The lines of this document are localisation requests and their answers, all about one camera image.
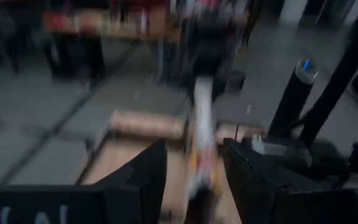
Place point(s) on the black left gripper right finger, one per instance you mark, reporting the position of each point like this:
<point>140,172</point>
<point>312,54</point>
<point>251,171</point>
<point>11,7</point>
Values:
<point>247,186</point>

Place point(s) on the black tube grey cap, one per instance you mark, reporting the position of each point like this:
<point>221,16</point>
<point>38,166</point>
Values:
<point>294,96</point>

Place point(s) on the black slanted post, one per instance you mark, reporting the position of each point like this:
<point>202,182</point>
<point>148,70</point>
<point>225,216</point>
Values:
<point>343,68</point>

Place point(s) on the cluttered background table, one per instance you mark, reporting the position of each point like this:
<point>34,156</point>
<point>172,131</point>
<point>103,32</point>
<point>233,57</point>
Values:
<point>104,21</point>

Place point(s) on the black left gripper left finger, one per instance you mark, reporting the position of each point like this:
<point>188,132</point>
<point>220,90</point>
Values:
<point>141,180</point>

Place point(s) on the purple raisin cereal box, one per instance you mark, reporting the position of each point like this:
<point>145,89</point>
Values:
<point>204,130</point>

